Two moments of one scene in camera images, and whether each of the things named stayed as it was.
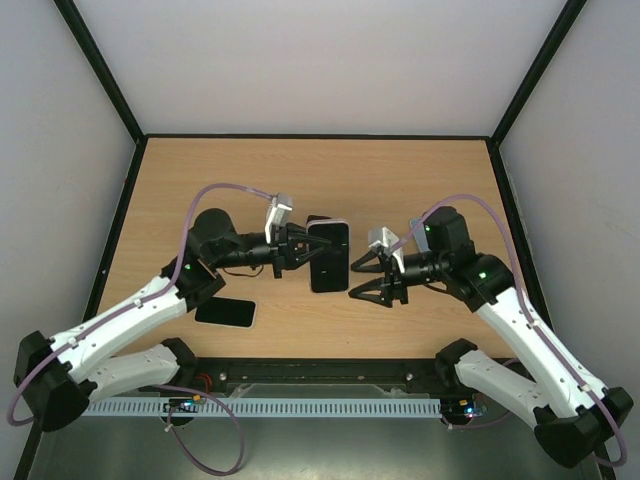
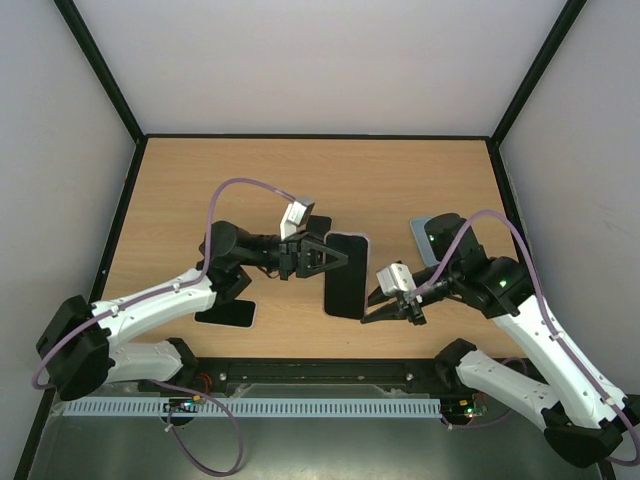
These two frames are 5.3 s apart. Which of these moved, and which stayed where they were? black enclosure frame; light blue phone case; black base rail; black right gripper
Moved: black right gripper
Stayed: light blue phone case; black enclosure frame; black base rail
